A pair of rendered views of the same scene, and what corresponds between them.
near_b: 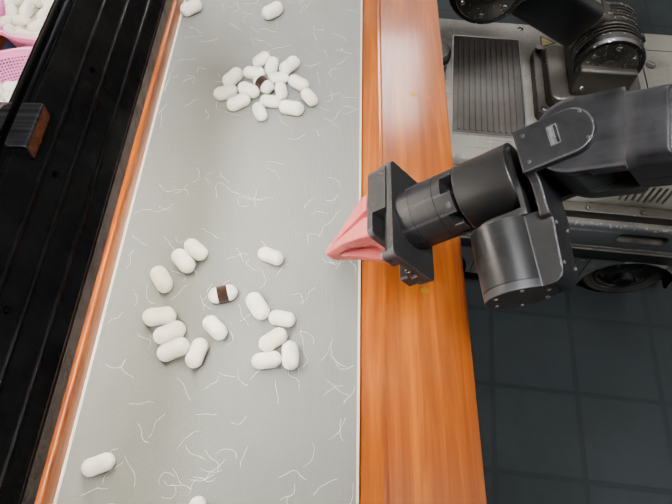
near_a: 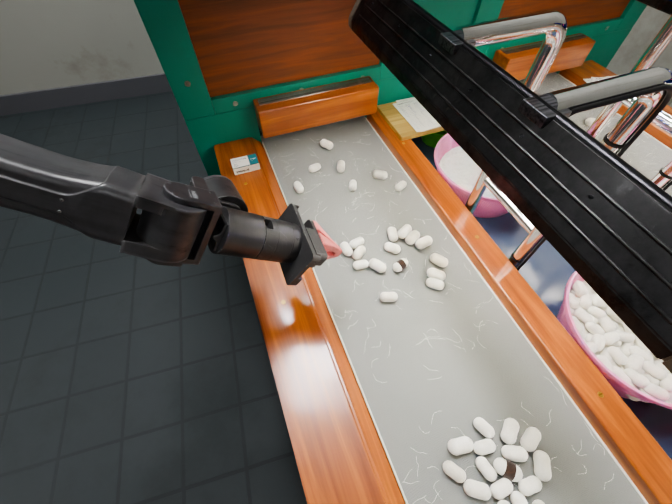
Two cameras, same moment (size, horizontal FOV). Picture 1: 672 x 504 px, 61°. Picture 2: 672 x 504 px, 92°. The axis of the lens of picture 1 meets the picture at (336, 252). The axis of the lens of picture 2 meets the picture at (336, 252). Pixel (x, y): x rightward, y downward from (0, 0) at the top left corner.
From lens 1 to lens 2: 0.58 m
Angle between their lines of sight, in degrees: 64
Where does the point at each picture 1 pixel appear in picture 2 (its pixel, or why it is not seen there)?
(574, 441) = (187, 447)
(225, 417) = (362, 219)
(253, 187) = (434, 348)
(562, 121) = (186, 195)
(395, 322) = not seen: hidden behind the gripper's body
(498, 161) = (232, 213)
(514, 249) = (219, 186)
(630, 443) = (148, 463)
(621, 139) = (146, 180)
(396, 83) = not seen: outside the picture
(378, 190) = (314, 239)
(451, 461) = not seen: hidden behind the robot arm
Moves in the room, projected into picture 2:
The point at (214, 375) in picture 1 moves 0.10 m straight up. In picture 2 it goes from (378, 232) to (384, 199)
